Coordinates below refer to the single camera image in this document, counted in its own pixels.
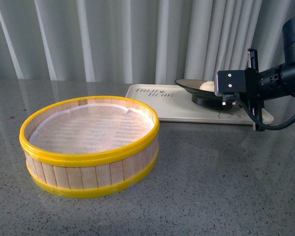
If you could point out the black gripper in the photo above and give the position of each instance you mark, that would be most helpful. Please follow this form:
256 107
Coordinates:
273 83

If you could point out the white steamed bun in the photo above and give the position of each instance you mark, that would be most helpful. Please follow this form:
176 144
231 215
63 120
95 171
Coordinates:
208 86

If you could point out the beige plate with black rim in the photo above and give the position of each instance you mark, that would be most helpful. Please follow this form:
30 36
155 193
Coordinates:
204 98

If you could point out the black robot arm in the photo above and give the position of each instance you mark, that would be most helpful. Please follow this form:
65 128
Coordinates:
288 31

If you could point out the white rectangular Taiji Bear tray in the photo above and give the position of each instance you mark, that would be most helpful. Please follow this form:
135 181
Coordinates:
173 104

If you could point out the white steamer liner cloth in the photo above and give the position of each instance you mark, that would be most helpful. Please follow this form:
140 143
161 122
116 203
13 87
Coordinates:
91 129

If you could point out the yellow rimmed wooden steamer basket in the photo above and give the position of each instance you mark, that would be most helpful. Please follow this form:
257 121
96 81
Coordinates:
93 174

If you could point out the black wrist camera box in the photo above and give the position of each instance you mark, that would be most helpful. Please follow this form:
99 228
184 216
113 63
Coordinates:
229 83

